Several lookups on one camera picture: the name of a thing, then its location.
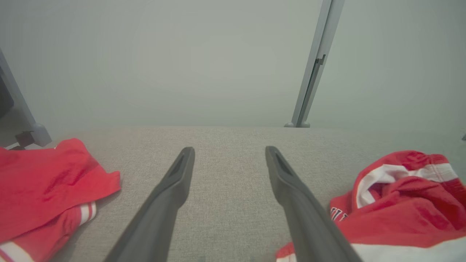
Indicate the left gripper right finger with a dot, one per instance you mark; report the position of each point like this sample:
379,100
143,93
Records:
309,225

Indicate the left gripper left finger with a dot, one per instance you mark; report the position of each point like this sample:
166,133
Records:
153,218

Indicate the red shorts white trim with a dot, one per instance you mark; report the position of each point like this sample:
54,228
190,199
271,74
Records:
400,214

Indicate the red jersey white striped trim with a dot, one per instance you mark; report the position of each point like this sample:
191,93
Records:
43,182

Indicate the grey fabric sofa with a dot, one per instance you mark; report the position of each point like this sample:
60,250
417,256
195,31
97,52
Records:
229,200

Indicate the grey single partition post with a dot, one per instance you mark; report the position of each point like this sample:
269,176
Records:
22,105

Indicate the grey double partition post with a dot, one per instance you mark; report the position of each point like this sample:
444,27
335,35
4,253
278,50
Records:
320,47

